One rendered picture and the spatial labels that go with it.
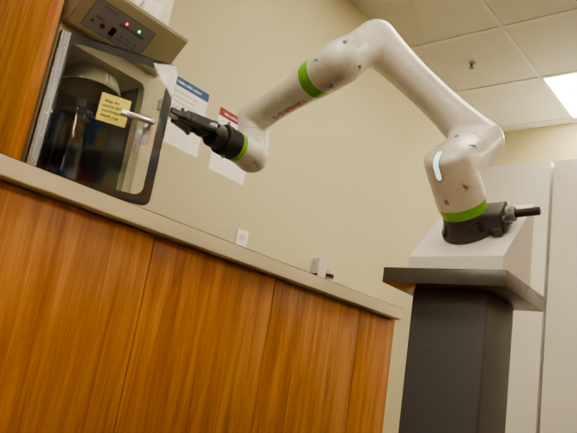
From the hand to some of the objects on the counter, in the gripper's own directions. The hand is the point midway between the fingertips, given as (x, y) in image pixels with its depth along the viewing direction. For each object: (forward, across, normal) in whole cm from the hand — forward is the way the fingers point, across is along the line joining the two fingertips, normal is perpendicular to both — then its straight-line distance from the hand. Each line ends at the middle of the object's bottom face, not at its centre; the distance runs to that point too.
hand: (167, 109), depth 181 cm
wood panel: (+37, -27, +34) cm, 57 cm away
